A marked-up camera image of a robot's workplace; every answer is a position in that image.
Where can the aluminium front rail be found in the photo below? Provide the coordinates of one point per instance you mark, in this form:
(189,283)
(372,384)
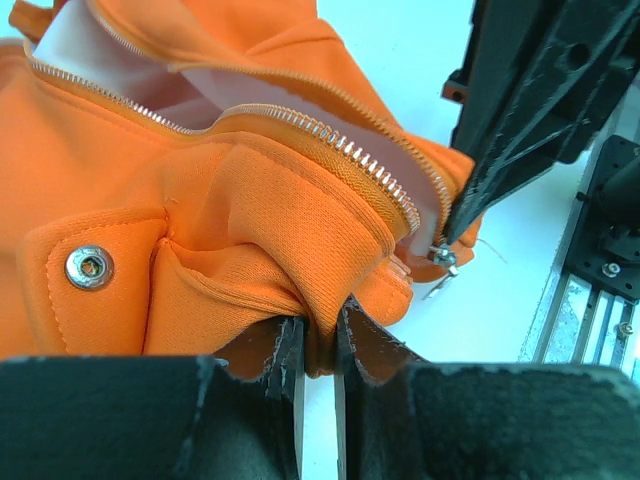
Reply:
(576,322)

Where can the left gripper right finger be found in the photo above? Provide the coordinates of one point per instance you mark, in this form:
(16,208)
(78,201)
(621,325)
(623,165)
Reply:
(402,417)

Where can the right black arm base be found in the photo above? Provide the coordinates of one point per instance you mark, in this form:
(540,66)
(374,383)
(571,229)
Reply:
(604,249)

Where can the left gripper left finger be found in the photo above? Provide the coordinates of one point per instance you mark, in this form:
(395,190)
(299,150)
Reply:
(234,414)

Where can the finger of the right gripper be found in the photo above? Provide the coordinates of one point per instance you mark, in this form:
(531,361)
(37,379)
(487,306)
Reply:
(539,80)

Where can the orange jacket pink lining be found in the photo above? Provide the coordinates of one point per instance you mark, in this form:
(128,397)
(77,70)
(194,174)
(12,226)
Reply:
(173,172)

